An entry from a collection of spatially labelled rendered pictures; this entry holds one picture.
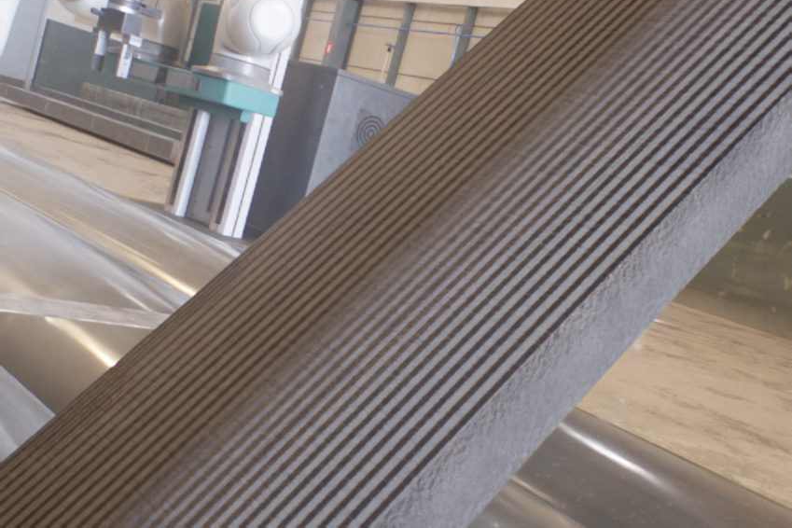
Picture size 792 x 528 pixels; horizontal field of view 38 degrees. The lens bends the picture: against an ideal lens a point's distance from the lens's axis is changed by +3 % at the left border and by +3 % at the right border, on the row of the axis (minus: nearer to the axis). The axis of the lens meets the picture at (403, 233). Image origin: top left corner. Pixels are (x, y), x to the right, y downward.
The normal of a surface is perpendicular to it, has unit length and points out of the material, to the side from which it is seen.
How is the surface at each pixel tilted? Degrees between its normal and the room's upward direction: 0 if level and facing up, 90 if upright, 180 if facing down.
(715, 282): 90
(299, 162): 90
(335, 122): 90
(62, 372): 56
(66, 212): 42
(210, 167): 90
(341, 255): 52
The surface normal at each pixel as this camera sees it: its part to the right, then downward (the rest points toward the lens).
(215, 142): -0.72, -0.16
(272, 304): -0.44, -0.73
